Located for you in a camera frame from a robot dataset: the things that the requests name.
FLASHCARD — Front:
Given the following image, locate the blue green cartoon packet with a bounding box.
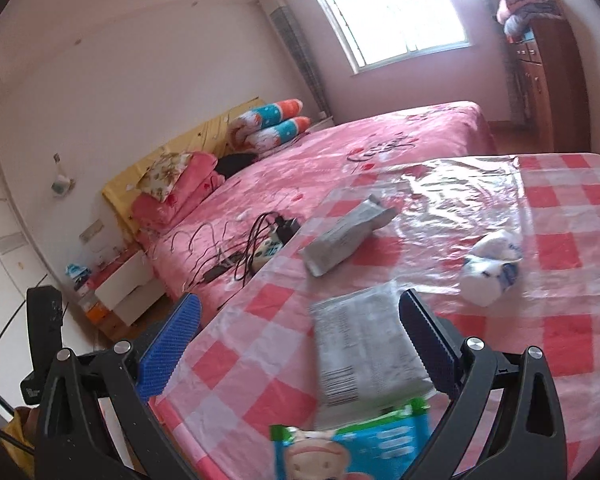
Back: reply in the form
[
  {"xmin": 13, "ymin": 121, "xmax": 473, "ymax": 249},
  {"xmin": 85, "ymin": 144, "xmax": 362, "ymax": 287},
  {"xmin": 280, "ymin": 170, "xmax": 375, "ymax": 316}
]
[{"xmin": 270, "ymin": 396, "xmax": 433, "ymax": 480}]

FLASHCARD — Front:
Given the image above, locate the grey printed packet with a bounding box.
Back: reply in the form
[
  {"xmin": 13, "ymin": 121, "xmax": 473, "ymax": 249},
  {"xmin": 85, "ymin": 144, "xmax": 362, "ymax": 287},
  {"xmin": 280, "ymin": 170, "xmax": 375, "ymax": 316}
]
[{"xmin": 309, "ymin": 282, "xmax": 434, "ymax": 408}]

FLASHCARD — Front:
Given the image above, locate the crumpled silver snack bag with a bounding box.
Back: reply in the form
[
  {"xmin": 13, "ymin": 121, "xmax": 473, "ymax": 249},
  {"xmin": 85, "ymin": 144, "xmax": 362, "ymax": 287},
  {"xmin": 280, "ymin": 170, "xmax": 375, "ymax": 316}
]
[{"xmin": 300, "ymin": 194, "xmax": 397, "ymax": 277}]

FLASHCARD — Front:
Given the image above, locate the folded pink quilt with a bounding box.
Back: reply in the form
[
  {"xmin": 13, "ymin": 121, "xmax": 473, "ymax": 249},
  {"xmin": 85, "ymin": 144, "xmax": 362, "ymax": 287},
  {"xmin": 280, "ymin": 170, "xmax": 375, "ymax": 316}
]
[{"xmin": 130, "ymin": 152, "xmax": 226, "ymax": 232}]

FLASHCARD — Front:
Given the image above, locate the standing air conditioner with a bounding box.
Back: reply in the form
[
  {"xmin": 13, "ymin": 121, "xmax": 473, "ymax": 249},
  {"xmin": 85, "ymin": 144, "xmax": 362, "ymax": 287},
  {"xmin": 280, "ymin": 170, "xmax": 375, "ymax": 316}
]
[{"xmin": 259, "ymin": 0, "xmax": 331, "ymax": 117}]

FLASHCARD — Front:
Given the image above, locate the floral pillow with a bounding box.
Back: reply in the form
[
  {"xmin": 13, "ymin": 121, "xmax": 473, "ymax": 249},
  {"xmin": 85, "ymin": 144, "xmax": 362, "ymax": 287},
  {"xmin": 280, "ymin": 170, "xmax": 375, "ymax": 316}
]
[{"xmin": 140, "ymin": 152, "xmax": 194, "ymax": 204}]

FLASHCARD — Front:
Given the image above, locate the light blue crumpled cloth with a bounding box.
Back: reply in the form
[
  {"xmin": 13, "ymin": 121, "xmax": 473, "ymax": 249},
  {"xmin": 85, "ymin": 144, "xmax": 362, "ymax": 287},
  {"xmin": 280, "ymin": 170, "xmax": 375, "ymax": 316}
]
[{"xmin": 64, "ymin": 262, "xmax": 92, "ymax": 291}]

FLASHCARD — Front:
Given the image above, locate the white power strip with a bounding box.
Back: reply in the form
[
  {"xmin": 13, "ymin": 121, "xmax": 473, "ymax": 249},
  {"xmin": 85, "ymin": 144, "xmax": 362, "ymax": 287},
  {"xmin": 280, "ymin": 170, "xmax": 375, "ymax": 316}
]
[{"xmin": 252, "ymin": 237, "xmax": 286, "ymax": 272}]

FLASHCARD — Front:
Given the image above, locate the clear plastic bag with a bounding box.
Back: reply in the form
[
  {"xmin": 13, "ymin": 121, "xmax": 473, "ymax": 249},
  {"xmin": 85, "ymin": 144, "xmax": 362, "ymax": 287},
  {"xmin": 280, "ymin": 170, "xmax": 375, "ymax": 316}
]
[{"xmin": 320, "ymin": 157, "xmax": 531, "ymax": 311}]

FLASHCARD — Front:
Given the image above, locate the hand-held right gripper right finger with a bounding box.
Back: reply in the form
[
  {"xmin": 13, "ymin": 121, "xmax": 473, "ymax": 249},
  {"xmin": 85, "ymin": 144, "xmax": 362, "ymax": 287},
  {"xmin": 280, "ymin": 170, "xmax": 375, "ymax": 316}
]
[{"xmin": 398, "ymin": 288, "xmax": 569, "ymax": 480}]

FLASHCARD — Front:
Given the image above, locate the tangle of black cables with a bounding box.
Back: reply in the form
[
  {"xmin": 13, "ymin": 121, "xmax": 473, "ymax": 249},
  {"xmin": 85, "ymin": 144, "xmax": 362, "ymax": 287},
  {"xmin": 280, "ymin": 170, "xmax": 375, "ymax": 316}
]
[{"xmin": 170, "ymin": 212, "xmax": 301, "ymax": 287}]

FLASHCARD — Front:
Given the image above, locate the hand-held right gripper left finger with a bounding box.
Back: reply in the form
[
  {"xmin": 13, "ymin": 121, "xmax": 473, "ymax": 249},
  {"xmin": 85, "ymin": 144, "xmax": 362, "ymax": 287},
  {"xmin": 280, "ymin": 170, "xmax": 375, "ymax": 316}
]
[{"xmin": 34, "ymin": 292, "xmax": 202, "ymax": 480}]

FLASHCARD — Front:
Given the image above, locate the black cloth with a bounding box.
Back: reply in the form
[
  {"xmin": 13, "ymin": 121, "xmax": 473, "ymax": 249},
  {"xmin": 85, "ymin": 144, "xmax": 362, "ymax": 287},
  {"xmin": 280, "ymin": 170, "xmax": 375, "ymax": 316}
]
[{"xmin": 215, "ymin": 152, "xmax": 264, "ymax": 179}]

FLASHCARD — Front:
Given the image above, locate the wooden cabinet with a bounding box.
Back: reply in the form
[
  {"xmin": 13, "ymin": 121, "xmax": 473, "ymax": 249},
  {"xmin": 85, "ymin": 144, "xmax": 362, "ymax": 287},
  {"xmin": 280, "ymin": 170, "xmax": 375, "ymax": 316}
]
[{"xmin": 512, "ymin": 15, "xmax": 589, "ymax": 154}]

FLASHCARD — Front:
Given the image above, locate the wall socket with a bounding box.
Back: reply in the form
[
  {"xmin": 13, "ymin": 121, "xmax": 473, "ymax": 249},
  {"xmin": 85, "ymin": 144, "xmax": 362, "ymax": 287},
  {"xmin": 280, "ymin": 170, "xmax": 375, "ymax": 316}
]
[{"xmin": 79, "ymin": 220, "xmax": 106, "ymax": 242}]

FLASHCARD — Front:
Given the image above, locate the stack of folded blankets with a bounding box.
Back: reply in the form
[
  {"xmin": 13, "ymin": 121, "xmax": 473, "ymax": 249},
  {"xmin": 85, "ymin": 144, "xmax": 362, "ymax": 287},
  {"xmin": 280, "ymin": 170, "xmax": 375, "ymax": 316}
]
[{"xmin": 495, "ymin": 0, "xmax": 564, "ymax": 36}]

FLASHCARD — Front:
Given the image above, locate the bright window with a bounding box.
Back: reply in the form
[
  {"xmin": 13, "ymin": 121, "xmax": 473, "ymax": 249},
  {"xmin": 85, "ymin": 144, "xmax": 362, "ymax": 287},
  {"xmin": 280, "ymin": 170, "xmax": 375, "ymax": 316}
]
[{"xmin": 312, "ymin": 0, "xmax": 472, "ymax": 74}]

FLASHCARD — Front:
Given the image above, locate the grey radiator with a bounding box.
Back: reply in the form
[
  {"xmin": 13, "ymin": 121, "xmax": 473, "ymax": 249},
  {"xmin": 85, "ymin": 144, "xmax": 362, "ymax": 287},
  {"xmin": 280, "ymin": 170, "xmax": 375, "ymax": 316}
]
[{"xmin": 502, "ymin": 35, "xmax": 526, "ymax": 126}]

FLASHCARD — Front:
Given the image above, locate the black charger plug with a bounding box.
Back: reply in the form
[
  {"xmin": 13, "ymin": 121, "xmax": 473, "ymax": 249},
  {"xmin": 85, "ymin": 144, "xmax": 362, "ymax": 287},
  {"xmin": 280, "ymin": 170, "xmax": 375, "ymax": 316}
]
[{"xmin": 272, "ymin": 215, "xmax": 302, "ymax": 244}]

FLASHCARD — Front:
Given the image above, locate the yellow wooden headboard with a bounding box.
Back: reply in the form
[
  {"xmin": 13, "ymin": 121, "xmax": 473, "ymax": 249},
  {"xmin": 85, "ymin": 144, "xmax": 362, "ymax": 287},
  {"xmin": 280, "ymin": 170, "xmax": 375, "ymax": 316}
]
[{"xmin": 102, "ymin": 95, "xmax": 266, "ymax": 241}]

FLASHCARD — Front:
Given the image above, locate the white bedside cabinet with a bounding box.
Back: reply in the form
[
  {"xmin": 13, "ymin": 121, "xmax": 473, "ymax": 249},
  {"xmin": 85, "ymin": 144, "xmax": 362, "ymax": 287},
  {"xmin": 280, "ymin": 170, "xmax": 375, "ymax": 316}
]
[{"xmin": 94, "ymin": 249, "xmax": 165, "ymax": 327}]

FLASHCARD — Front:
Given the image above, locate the red white checkered tablecloth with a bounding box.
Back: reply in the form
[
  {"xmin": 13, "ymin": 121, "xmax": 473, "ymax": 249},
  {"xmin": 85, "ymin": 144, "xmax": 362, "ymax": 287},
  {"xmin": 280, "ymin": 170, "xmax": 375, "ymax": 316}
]
[{"xmin": 147, "ymin": 152, "xmax": 600, "ymax": 480}]

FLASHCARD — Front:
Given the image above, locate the bed with pink sheet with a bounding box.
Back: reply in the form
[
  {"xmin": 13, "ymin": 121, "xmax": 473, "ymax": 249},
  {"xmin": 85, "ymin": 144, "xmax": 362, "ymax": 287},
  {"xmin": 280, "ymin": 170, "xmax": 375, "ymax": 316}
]
[{"xmin": 130, "ymin": 100, "xmax": 497, "ymax": 331}]

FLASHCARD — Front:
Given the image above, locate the white blue crumpled packet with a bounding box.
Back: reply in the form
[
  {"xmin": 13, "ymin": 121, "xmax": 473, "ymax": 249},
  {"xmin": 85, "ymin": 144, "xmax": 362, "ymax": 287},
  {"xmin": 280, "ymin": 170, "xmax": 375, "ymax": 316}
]
[{"xmin": 459, "ymin": 229, "xmax": 525, "ymax": 307}]

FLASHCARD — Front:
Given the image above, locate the colourful striped bolster pillow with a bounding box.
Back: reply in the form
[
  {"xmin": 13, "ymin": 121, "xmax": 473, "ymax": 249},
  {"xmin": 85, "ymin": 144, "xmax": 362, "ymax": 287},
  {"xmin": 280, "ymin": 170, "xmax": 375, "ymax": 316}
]
[
  {"xmin": 244, "ymin": 116, "xmax": 312, "ymax": 154},
  {"xmin": 229, "ymin": 98, "xmax": 305, "ymax": 132}
]

